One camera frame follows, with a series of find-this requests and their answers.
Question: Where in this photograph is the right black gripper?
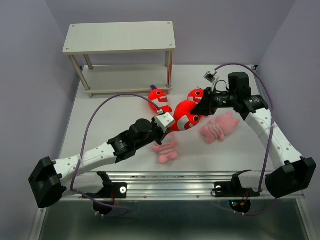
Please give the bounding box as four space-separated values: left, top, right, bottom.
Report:
189 87 237 116

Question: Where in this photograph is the pink frog plush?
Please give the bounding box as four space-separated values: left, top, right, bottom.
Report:
151 132 179 164
199 111 240 144

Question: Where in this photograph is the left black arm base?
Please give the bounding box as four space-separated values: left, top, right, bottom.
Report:
83 171 128 199

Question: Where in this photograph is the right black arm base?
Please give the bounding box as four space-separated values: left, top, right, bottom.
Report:
211 170 260 198

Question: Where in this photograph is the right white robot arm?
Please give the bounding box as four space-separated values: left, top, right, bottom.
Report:
191 72 317 199

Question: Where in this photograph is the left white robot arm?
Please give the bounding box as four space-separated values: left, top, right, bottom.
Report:
28 114 175 209

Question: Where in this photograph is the white two-tier shelf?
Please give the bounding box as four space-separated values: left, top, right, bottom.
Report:
62 20 176 98

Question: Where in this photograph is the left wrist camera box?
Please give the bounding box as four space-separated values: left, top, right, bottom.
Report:
155 112 175 132

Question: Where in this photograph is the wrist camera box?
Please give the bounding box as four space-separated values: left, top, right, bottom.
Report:
204 71 219 84
155 112 175 132

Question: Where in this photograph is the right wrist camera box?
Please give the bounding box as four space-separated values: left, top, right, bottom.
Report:
204 71 219 84

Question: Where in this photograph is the aluminium rail frame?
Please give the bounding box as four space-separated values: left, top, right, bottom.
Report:
41 65 309 202

